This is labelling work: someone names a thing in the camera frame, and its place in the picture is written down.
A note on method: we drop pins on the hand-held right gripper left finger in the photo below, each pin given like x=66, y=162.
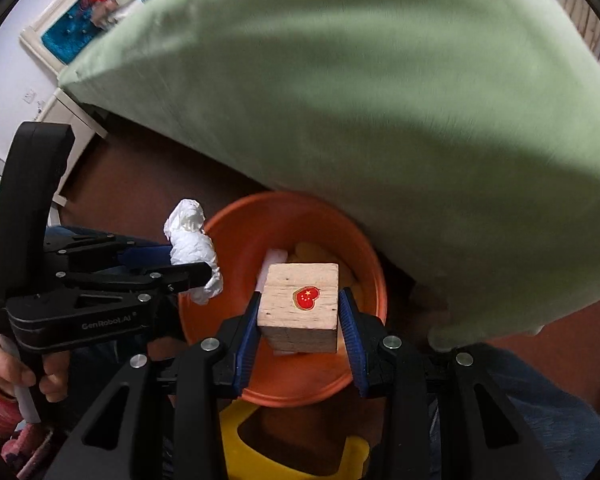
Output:
x=247, y=345

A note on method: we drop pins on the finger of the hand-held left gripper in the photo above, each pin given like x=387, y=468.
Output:
x=190, y=275
x=145, y=255

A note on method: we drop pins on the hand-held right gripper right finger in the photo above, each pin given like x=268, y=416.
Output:
x=352, y=345

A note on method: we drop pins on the white tissue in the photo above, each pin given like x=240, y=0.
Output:
x=192, y=245

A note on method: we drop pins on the wooden block with heart sticker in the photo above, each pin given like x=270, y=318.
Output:
x=290, y=325

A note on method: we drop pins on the orange plastic basin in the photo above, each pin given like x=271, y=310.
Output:
x=240, y=240

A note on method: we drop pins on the person's left hand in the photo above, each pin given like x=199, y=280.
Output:
x=0, y=365

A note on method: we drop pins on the white paper piece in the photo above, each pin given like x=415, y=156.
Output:
x=272, y=270

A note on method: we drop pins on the white cabinet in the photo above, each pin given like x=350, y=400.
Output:
x=65, y=120

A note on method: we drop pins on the yellow plastic stool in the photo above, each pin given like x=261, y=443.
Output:
x=240, y=455

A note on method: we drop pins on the white framed colourful picture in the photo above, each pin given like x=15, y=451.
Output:
x=65, y=35

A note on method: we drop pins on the person's right leg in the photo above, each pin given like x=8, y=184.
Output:
x=530, y=410

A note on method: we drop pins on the green bed sheet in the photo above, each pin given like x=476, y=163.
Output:
x=355, y=85

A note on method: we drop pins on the beige lined panel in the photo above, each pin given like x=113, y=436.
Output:
x=587, y=20

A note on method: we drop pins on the white wall socket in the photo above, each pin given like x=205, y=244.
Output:
x=29, y=95

